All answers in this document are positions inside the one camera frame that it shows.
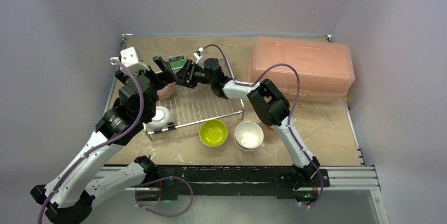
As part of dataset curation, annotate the silver wire dish rack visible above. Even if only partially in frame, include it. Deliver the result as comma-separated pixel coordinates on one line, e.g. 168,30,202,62
144,83,245,140

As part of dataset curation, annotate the green white card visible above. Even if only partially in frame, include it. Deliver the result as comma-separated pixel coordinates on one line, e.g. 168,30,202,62
169,54,186,71

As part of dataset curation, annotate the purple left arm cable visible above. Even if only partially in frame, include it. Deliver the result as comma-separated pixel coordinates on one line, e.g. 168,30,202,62
36,59,145,224

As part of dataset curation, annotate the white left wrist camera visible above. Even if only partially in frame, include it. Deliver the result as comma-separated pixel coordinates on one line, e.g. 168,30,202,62
110,47,150,75

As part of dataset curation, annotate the plain white bowl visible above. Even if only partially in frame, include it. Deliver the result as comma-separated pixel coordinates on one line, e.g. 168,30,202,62
147,106,174,129

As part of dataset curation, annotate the red floral patterned bowl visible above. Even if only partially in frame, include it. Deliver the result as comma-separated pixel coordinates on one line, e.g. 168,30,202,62
157,83,176,101

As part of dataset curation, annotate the black aluminium mounting rail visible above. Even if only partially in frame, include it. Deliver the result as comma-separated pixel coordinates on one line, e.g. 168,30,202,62
87,164,381,202

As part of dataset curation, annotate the pink plastic storage box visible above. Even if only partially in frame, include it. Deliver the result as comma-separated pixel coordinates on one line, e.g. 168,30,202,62
249,36,355,103

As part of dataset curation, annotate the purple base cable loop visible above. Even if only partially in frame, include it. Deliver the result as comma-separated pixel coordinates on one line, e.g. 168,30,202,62
134,176,195,217

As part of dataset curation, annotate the white orange bowl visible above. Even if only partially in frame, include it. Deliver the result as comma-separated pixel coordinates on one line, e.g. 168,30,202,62
264,124,273,130

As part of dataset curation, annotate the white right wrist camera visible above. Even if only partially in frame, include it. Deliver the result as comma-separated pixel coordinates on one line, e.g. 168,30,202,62
193,47,204,64

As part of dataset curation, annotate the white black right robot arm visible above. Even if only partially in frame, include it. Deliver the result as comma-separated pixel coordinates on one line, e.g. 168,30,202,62
175,59,324,186

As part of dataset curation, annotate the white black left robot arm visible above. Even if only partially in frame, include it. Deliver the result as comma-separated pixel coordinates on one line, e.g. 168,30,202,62
31,53,176,223

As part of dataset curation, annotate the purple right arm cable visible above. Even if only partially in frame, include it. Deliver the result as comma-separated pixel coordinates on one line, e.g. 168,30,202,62
201,44,324,209

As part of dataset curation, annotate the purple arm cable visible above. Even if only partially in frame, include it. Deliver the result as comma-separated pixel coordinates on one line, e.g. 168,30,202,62
36,59,145,224
201,44,324,209

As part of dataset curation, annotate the yellow green bowl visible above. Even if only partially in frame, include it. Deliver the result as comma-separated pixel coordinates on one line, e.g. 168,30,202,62
199,119,228,148

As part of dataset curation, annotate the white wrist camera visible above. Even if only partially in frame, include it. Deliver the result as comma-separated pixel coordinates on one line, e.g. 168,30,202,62
110,47,150,75
193,47,204,64

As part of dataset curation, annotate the cream white bowl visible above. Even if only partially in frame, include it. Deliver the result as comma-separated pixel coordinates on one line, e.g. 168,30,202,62
234,121,264,151

